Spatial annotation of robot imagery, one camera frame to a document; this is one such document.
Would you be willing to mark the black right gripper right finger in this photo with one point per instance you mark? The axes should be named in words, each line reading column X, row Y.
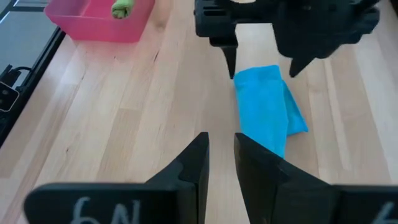
column 280, row 186

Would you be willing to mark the blue microfiber towel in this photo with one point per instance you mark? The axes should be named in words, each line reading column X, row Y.
column 267, row 109

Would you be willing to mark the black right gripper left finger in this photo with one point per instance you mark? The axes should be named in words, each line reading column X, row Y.
column 174, row 193

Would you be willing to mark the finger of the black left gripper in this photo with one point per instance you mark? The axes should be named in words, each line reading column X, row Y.
column 298, row 67
column 230, row 60

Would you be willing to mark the pink plastic basket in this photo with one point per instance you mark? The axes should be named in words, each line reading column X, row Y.
column 96, row 21

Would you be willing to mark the black aluminium table frame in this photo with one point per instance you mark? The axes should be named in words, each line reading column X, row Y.
column 37, row 65

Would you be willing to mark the green microfiber towel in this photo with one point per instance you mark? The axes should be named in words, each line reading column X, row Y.
column 122, row 8

